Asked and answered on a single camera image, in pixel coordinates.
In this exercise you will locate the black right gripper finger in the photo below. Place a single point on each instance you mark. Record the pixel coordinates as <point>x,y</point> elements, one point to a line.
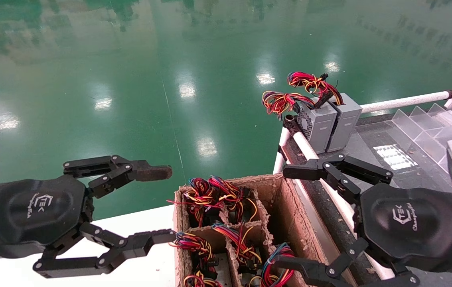
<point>305,170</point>

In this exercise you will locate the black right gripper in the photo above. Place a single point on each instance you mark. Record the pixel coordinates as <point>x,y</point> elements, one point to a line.
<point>409,227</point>

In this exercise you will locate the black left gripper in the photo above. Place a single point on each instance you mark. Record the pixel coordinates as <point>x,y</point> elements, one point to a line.
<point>38,207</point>

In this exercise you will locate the brown cardboard box with dividers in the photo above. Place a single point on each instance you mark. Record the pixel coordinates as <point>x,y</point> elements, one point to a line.
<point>285,207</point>

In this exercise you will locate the clear acrylic divider tray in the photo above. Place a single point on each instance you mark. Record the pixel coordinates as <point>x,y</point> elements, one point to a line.
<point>421,123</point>

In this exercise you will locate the long white frame pipe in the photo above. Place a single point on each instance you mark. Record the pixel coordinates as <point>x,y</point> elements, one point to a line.
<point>303,145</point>

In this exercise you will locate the white frame leg pipe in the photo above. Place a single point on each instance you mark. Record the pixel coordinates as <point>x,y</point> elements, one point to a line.
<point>279,163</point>

